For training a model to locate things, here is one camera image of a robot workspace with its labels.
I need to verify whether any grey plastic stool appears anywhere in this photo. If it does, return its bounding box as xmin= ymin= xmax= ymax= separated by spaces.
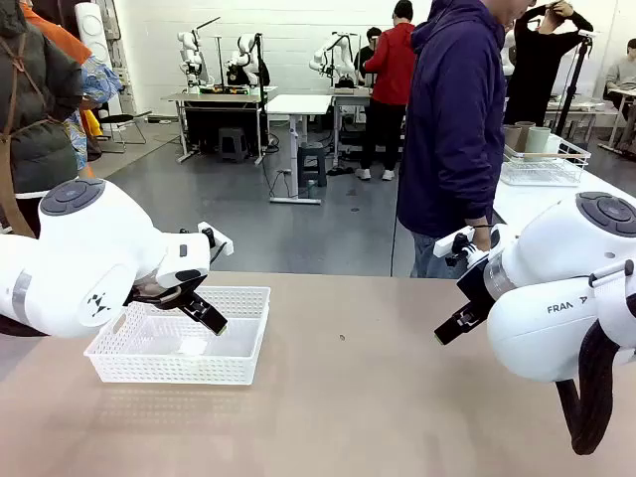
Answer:
xmin=296 ymin=141 xmax=328 ymax=189

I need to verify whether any seated person in grey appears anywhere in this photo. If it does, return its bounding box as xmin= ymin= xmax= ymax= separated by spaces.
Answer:
xmin=603 ymin=38 xmax=636 ymax=120

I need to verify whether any person in black top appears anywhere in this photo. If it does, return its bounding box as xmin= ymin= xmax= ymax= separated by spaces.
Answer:
xmin=506 ymin=0 xmax=595 ymax=128

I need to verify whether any black metal chair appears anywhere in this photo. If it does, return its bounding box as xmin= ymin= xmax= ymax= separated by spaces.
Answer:
xmin=88 ymin=109 xmax=153 ymax=154

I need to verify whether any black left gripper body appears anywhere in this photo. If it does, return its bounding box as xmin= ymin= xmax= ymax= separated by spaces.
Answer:
xmin=123 ymin=270 xmax=209 ymax=309

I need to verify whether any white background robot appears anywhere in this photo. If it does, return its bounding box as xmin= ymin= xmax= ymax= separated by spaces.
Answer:
xmin=177 ymin=29 xmax=210 ymax=95
xmin=308 ymin=32 xmax=359 ymax=90
xmin=226 ymin=33 xmax=272 ymax=90

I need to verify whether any white side table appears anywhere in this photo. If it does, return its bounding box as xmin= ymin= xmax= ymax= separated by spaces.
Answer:
xmin=491 ymin=163 xmax=636 ymax=235

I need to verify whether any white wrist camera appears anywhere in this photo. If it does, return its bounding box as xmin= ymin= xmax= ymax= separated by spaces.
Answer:
xmin=432 ymin=224 xmax=509 ymax=269
xmin=197 ymin=222 xmax=235 ymax=259

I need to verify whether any dark plastic stool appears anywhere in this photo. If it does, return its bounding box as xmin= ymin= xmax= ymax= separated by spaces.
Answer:
xmin=217 ymin=126 xmax=248 ymax=163

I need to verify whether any white wire dish rack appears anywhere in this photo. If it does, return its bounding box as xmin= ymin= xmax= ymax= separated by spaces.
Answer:
xmin=500 ymin=136 xmax=592 ymax=188

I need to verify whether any seated person in black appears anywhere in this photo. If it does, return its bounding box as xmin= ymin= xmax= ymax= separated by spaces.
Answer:
xmin=355 ymin=27 xmax=384 ymax=85

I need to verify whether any white perforated plastic basket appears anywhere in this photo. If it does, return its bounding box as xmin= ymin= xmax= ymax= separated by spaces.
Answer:
xmin=82 ymin=286 xmax=272 ymax=387

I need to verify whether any person in dark green coat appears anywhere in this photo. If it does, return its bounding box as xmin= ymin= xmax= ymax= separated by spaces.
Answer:
xmin=0 ymin=0 xmax=85 ymax=239

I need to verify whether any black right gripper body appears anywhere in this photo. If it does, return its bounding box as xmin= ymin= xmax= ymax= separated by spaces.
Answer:
xmin=455 ymin=257 xmax=498 ymax=312

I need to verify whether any person in red hoodie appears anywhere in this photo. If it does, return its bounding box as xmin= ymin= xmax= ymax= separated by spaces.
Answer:
xmin=358 ymin=0 xmax=417 ymax=181

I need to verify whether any white standing desk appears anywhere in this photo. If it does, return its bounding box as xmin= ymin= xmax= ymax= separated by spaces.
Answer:
xmin=265 ymin=93 xmax=333 ymax=206

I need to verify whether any person in orange and blue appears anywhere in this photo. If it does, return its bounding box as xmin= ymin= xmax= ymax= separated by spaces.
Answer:
xmin=22 ymin=0 xmax=123 ymax=180

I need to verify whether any white tower appliance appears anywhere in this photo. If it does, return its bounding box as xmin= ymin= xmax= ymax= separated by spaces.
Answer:
xmin=74 ymin=2 xmax=123 ymax=118

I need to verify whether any black tripod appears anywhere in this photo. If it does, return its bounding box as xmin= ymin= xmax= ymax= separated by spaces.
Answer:
xmin=554 ymin=29 xmax=596 ymax=138

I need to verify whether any person's right forearm purple sleeve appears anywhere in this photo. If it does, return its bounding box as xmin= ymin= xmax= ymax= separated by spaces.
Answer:
xmin=464 ymin=171 xmax=501 ymax=229

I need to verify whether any person in purple hoodie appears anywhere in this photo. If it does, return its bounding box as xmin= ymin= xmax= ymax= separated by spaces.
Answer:
xmin=397 ymin=0 xmax=522 ymax=279

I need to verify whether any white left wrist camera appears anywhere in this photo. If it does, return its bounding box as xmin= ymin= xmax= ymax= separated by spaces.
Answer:
xmin=197 ymin=222 xmax=235 ymax=259

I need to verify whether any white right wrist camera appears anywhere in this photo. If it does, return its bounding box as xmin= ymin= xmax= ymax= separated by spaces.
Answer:
xmin=432 ymin=224 xmax=509 ymax=269

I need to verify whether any background work table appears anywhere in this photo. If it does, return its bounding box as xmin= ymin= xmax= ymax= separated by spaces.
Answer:
xmin=330 ymin=86 xmax=416 ymax=168
xmin=161 ymin=86 xmax=279 ymax=166

